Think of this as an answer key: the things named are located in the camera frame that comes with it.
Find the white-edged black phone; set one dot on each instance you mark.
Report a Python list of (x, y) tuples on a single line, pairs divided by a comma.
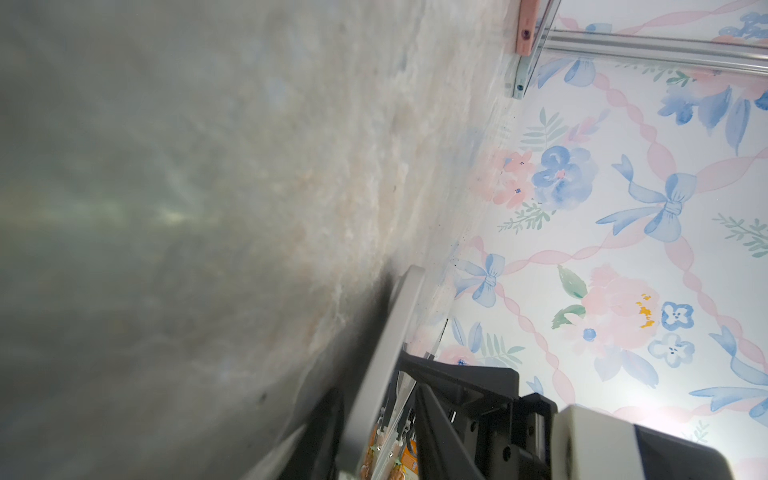
[(373, 387)]

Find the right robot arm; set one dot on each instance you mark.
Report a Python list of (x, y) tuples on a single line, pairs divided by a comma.
[(472, 422)]

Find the right corner aluminium post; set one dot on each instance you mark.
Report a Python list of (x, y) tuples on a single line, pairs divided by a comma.
[(735, 58)]

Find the pink phone case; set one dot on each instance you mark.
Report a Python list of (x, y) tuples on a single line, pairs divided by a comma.
[(526, 26)]

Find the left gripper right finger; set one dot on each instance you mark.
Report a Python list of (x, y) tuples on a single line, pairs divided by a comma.
[(441, 454)]

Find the mint green phone case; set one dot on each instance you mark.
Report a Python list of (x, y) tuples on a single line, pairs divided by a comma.
[(522, 69)]

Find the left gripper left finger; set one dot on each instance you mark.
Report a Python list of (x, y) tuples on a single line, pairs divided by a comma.
[(315, 453)]

